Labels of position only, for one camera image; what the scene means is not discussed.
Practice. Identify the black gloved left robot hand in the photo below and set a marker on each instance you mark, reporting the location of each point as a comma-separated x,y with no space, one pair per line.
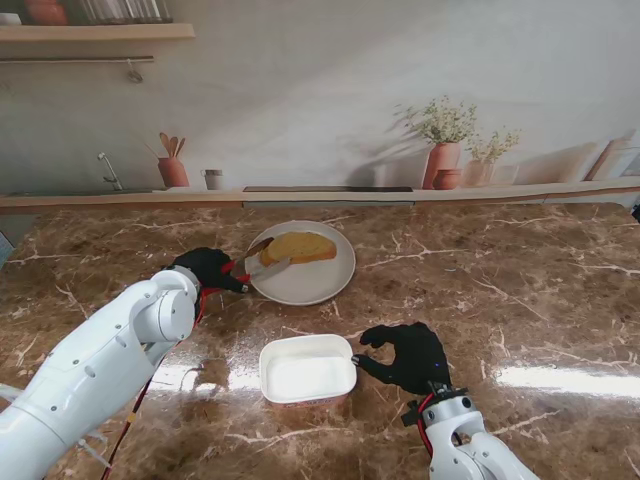
207,270

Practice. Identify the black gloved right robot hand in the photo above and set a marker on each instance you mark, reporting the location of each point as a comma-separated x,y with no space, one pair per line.
415,360

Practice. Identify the toasted bread slice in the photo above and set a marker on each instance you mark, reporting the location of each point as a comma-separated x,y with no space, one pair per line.
305,247

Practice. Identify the white bento box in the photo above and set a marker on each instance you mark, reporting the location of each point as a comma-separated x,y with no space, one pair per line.
307,375

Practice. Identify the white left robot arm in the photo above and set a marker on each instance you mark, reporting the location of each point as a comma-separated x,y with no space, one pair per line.
95,360

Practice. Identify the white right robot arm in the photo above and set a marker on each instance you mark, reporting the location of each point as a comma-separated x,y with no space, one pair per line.
465,445

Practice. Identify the wooden counter ledge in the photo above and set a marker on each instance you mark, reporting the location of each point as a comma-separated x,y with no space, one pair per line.
150,200

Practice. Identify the terracotta pot with wooden utensils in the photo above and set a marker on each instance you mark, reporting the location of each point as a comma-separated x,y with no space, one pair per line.
173,172

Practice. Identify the white round plate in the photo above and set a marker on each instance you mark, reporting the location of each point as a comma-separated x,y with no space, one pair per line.
315,285

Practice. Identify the leaning wooden cutting board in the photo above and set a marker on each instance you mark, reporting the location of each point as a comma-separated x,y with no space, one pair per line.
602,160

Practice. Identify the terracotta jar on shelf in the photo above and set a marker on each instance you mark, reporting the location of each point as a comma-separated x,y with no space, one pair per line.
46,12

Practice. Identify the metal rail hook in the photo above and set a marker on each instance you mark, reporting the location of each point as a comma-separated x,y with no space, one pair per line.
134,72

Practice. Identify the metal wall rail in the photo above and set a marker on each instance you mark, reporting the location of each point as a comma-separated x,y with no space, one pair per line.
75,59

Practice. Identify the wooden wall shelf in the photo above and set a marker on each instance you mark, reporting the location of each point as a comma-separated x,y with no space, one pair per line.
95,32

